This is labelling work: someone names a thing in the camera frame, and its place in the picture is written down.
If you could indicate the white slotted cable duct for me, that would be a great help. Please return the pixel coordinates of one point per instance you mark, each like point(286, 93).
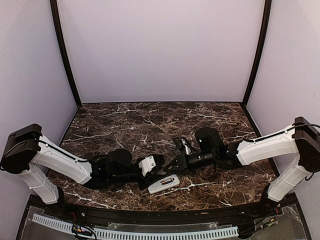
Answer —
point(119, 231)

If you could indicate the black front frame rail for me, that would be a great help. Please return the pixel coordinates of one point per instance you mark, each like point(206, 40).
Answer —
point(240, 214)

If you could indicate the left black frame post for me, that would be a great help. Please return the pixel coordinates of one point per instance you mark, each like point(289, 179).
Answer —
point(63, 52)

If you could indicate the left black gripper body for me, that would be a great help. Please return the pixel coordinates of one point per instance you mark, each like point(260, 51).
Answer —
point(146, 183)

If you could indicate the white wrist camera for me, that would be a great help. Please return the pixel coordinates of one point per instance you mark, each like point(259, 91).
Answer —
point(151, 163)
point(183, 145)

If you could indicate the purple AAA battery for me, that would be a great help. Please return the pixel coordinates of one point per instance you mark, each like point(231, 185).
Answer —
point(167, 182)

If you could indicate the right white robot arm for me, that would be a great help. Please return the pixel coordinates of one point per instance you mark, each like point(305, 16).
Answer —
point(301, 139)

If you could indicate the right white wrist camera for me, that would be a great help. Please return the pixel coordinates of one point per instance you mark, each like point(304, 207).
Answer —
point(183, 145)

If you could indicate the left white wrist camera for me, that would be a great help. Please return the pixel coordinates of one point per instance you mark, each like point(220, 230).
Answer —
point(151, 163)

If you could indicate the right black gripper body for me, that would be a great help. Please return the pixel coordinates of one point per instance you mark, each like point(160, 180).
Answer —
point(183, 161)

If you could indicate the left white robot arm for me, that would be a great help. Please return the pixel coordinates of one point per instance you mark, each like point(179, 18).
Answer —
point(27, 149)

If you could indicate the white remote control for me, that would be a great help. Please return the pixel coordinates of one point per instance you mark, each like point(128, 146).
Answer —
point(157, 187)

